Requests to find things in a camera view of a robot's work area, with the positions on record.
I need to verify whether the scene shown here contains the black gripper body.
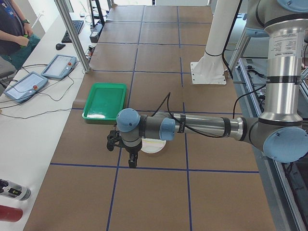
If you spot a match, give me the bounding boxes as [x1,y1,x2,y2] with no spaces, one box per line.
[125,145,141,159]

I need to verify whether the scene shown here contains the white round plate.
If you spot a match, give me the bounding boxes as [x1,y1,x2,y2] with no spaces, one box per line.
[141,138,166,154]

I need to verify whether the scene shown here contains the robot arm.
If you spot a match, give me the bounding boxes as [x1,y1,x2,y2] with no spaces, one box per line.
[107,0,308,168]

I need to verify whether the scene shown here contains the green plastic tray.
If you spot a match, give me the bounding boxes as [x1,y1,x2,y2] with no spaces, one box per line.
[82,83,127,124]

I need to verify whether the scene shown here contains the far teach pendant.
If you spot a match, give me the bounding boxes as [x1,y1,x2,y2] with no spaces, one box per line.
[41,54,77,80]

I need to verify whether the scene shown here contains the teach pendant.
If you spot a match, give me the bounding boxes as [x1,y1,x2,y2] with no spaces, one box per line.
[4,72,48,103]
[41,54,77,80]

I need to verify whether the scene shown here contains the near teach pendant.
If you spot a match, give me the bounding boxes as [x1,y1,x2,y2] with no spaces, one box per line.
[4,72,48,103]

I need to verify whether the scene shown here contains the clear water bottle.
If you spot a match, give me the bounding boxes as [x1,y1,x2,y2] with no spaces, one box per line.
[0,179,31,201]

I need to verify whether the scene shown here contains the black computer mouse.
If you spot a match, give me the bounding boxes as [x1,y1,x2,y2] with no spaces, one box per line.
[55,43,66,51]

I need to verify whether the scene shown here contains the red bottle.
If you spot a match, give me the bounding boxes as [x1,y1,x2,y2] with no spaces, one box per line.
[0,205,23,222]

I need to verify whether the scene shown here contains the black keyboard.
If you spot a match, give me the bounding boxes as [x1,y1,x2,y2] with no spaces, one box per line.
[61,20,84,43]

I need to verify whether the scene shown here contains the person at desk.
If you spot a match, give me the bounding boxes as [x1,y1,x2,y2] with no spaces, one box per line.
[0,0,40,69]

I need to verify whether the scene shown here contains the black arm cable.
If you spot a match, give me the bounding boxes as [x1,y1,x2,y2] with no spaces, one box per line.
[154,92,231,138]

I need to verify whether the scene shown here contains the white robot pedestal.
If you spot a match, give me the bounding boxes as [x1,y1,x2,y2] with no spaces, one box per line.
[191,0,242,85]

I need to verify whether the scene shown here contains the aluminium frame post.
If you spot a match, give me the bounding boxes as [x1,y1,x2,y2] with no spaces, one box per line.
[54,0,90,73]

